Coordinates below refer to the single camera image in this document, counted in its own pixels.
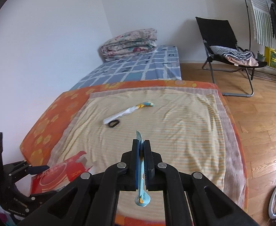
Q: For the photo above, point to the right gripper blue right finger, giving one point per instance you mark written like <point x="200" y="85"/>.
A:
<point x="148" y="164"/>

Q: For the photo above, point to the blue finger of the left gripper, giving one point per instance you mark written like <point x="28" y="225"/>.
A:
<point x="34" y="170"/>

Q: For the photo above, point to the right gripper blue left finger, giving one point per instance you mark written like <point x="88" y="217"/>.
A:
<point x="135" y="164"/>

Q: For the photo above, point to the red tissue box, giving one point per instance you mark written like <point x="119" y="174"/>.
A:
<point x="60" y="175"/>

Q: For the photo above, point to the teal small wrapper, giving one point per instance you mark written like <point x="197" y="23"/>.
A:
<point x="143" y="198"/>

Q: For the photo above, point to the orange floral mattress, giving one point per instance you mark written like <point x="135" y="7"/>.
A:
<point x="48" y="130"/>

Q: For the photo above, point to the white long wrapper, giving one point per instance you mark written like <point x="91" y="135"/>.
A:
<point x="129" y="110"/>

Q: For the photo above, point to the yellow striped towel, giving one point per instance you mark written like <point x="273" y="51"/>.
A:
<point x="190" y="128"/>

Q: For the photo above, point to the blue plaid mattress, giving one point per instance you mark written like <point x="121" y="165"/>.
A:
<point x="162" y="64"/>

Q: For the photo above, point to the folded floral quilt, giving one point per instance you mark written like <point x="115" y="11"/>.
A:
<point x="130" y="44"/>

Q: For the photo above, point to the striped clothes on chair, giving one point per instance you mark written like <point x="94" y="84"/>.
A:
<point x="234" y="56"/>

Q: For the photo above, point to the yellow box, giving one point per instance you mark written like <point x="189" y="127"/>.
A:
<point x="270" y="57"/>

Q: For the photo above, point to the striped hanging towel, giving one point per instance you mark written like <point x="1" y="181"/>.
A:
<point x="261" y="20"/>

